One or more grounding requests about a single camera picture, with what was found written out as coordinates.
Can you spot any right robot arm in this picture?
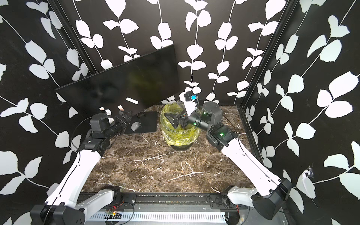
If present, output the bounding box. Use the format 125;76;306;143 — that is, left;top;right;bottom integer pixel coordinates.
164;101;292;220

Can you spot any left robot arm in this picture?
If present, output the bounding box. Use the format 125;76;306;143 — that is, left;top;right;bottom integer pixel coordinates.
30;111;131;225

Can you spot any black monitor stand base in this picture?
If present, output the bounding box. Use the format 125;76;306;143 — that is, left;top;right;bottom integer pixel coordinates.
124;112;158;134

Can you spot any black flat monitor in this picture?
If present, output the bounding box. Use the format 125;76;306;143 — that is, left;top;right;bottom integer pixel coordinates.
55;45;181;117

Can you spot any yellow plastic bin liner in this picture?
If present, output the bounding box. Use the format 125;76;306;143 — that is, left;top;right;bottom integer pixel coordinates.
160;103;201;151

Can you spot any mesh trash bin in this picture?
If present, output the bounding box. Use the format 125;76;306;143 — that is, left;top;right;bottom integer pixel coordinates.
160;103;200;151

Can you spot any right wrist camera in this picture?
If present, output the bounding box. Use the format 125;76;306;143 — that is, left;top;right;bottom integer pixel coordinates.
183;95;198;116

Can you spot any black front rail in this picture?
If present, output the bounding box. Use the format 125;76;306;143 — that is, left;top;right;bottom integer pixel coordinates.
76;189;253;212

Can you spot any white perforated cable duct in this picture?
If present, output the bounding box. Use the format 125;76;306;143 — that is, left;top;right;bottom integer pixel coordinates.
88;211;226;223

